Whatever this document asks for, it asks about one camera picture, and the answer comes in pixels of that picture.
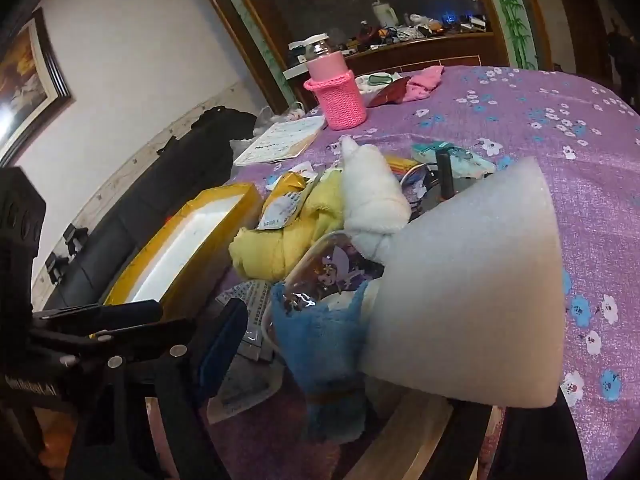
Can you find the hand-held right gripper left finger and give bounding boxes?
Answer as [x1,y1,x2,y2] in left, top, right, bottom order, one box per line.
[65,299,249,480]

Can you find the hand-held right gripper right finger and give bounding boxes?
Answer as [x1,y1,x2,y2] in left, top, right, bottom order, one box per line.
[440,389,588,480]

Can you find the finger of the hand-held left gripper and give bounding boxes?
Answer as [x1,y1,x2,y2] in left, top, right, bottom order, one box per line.
[37,320,197,366]
[32,300,164,332]

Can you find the yellow towel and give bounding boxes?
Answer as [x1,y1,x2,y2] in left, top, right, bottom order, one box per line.
[229,167,351,282]

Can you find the white foam block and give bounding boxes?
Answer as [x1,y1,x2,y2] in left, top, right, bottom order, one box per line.
[360,156,567,409]

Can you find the white printed paper packet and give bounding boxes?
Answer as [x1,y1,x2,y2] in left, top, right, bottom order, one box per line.
[207,279,287,426]

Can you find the blue towel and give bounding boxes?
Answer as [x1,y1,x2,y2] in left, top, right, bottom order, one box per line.
[270,280,375,445]

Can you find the black sofa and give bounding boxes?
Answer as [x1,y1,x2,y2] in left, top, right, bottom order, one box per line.
[30,105,259,313]

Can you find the wooden chair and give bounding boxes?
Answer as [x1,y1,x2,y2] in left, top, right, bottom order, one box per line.
[344,389,457,480]

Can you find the gold snack packet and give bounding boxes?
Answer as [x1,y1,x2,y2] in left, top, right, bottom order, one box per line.
[258,170,322,232]

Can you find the white towel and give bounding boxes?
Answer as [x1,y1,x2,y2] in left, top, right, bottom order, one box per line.
[341,137,412,267]

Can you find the handwritten notebook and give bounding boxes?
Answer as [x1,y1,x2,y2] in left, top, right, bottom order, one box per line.
[233,115,329,167]

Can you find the clear plastic bag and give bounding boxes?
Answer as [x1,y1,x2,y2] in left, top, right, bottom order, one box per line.
[254,101,307,137]

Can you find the yellow red striped packet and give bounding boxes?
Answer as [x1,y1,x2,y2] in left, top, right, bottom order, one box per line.
[384,155,420,177]

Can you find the pink bottle with knitted sleeve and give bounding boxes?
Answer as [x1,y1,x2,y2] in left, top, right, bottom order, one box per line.
[303,32,369,132]

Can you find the printed tissue pack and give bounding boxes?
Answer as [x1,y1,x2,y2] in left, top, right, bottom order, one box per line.
[411,141,497,182]

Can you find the dark red packet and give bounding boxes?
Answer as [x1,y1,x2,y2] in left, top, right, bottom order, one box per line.
[367,77,412,109]

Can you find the pink cloth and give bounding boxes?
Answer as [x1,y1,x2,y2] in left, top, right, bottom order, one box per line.
[402,65,446,104]

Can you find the purple floral tablecloth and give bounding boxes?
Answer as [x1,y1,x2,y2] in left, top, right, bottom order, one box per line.
[210,65,640,480]

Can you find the wooden cabinet counter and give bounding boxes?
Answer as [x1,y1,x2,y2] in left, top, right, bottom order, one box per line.
[187,0,540,117]

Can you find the white kettle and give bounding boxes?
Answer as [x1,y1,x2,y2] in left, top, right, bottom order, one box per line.
[372,0,399,29]

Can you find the clutter of small counter items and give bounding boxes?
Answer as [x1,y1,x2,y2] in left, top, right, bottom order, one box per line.
[345,10,489,54]

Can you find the black wall sockets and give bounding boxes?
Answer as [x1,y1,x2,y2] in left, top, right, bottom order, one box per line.
[46,224,90,283]

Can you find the framed wall picture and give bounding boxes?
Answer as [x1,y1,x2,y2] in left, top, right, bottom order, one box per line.
[0,7,74,167]

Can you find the bamboo wall decoration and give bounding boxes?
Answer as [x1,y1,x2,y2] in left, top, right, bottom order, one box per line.
[486,0,537,69]

